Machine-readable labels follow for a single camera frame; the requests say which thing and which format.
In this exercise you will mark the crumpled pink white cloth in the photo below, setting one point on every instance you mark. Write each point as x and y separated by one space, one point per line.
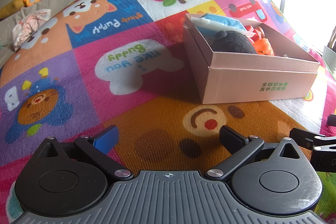
30 27

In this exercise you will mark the red figure toy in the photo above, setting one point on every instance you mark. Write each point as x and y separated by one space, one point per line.
263 47

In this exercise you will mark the blue plastic packet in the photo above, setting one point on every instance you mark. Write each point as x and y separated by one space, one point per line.
220 22

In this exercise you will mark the long yellow plush toy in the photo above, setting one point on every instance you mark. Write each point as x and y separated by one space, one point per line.
10 7

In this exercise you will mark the pink cardboard box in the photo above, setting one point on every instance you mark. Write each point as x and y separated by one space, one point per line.
252 79

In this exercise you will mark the black plush toy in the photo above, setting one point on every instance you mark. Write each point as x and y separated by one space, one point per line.
233 43

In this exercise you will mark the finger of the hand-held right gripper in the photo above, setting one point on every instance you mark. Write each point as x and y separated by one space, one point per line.
302 136
332 119

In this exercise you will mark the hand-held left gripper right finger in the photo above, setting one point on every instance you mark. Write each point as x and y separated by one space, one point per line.
231 136

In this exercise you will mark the colourful printed play mat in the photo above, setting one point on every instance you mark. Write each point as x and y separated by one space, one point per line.
110 69

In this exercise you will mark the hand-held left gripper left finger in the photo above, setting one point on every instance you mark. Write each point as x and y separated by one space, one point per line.
106 139

